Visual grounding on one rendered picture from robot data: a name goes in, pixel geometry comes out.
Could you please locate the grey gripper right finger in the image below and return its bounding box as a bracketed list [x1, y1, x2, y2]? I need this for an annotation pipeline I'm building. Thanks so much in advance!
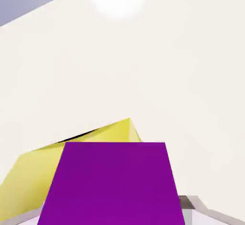
[178, 195, 245, 225]

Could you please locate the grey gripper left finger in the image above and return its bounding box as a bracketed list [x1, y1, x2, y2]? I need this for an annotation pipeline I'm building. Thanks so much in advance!
[4, 204, 44, 225]

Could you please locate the large yellow box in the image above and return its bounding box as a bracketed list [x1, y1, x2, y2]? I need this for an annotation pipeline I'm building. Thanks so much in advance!
[0, 117, 142, 222]

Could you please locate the small purple cube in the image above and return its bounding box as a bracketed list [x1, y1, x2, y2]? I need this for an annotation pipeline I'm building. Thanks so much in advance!
[37, 142, 186, 225]

